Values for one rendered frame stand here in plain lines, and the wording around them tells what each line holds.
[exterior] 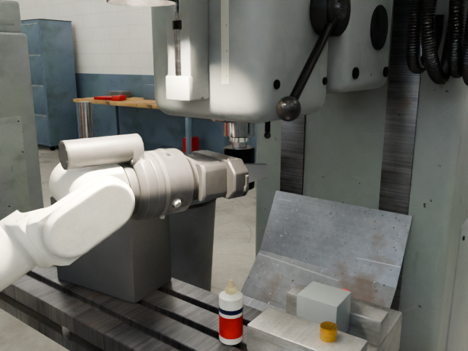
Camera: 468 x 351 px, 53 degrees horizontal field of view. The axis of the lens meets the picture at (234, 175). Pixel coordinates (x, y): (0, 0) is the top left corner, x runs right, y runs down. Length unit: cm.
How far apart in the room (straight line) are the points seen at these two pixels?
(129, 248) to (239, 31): 49
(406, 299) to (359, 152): 32
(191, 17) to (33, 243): 31
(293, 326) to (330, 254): 39
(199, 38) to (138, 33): 655
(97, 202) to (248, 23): 27
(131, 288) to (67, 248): 42
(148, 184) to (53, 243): 13
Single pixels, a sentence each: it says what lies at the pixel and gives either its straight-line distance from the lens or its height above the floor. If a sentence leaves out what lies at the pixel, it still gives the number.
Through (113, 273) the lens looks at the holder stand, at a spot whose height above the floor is 98.
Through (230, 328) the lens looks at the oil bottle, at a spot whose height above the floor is 96.
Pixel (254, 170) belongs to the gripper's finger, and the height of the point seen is 123.
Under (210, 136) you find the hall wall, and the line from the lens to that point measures 627.
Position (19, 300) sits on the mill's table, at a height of 90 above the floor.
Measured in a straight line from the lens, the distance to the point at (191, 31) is 59.
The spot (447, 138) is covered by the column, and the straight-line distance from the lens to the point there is 96.
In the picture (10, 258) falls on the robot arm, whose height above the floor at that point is 118.
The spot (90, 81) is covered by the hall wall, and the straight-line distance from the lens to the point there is 804.
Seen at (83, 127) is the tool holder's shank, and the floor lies 126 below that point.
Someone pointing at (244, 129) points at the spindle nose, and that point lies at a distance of 68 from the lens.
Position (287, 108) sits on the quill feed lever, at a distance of 55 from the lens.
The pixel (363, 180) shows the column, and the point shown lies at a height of 114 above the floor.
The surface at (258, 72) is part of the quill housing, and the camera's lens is 57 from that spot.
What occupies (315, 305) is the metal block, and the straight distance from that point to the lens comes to 68.
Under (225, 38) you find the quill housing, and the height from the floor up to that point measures 141.
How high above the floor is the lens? 139
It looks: 14 degrees down
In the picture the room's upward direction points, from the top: straight up
